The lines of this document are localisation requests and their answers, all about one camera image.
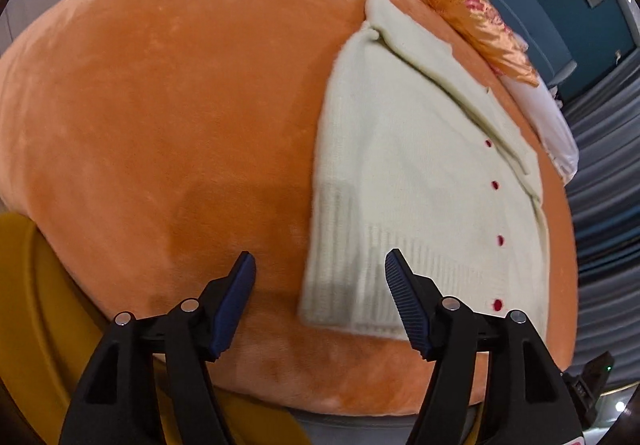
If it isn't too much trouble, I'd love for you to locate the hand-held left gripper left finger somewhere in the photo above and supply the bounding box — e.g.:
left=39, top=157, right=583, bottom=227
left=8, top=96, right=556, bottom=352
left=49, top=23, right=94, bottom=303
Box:
left=59, top=251, right=257, bottom=445

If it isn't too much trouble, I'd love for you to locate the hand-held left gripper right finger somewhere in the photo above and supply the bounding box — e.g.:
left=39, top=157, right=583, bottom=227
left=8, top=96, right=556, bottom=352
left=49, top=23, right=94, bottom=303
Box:
left=384, top=248, right=586, bottom=445

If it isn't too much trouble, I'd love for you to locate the cream knit cardigan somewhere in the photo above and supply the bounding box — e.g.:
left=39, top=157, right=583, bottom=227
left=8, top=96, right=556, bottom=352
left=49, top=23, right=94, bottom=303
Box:
left=297, top=0, right=548, bottom=343

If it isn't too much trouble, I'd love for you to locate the person's yellow clothing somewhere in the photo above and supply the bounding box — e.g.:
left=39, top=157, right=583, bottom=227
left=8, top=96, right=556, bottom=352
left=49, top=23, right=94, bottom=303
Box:
left=0, top=212, right=311, bottom=445

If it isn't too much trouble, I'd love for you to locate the grey curtain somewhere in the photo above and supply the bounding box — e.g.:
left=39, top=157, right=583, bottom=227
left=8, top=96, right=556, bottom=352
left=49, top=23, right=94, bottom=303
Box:
left=550, top=0, right=640, bottom=376

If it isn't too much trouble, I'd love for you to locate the orange plush blanket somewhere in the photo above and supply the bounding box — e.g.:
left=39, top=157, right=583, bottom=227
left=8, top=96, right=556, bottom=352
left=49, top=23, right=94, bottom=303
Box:
left=0, top=0, right=581, bottom=418

